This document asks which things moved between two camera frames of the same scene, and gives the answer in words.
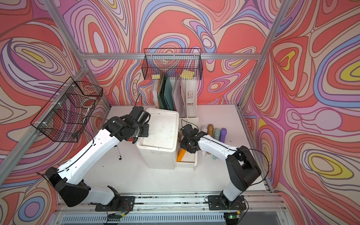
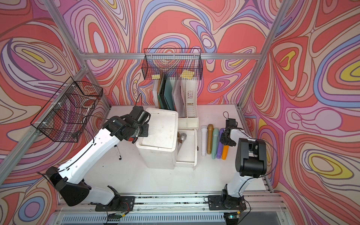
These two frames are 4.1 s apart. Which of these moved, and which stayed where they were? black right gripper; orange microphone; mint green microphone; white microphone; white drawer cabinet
Moved: black right gripper; orange microphone
Stayed: mint green microphone; white microphone; white drawer cabinet
